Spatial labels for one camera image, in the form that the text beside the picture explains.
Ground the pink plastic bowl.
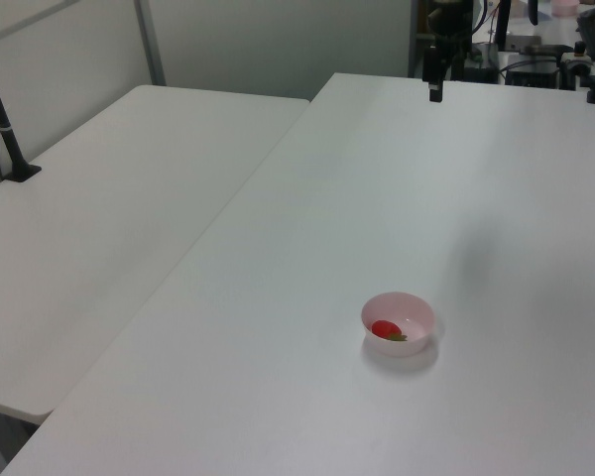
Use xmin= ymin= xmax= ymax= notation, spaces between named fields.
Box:
xmin=360 ymin=292 xmax=436 ymax=359

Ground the black camera stand pole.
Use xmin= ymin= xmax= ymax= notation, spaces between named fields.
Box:
xmin=0 ymin=39 xmax=44 ymax=183

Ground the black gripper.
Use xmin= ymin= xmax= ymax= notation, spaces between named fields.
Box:
xmin=421 ymin=0 xmax=476 ymax=104

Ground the black equipment box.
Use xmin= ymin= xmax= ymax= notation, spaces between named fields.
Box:
xmin=504 ymin=44 xmax=566 ymax=89

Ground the red strawberry with green leaves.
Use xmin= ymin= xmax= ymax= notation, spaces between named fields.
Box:
xmin=371 ymin=319 xmax=409 ymax=344

